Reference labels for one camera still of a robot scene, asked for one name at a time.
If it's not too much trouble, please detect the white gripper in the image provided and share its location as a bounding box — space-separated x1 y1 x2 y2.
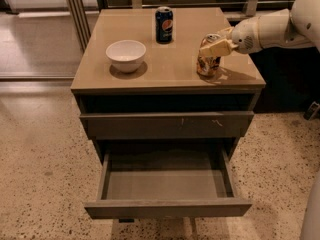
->
199 17 262 57

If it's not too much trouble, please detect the orange soda can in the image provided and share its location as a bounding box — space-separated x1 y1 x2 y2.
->
197 34 220 77

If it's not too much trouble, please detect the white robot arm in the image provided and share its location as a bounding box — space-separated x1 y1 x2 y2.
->
199 0 320 57

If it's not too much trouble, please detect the blue Pepsi can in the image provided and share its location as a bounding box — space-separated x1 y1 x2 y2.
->
155 6 173 44

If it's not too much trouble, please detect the closed top drawer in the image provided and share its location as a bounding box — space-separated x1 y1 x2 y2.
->
80 111 254 140

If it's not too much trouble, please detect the grey drawer cabinet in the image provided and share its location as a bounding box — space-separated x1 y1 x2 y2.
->
70 7 267 232

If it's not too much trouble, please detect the open middle drawer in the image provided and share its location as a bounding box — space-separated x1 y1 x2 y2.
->
85 145 252 220

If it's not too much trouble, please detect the white ceramic bowl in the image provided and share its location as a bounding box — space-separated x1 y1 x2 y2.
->
106 40 146 73

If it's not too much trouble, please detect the small dark floor object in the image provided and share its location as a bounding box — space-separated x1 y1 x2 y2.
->
303 101 320 120

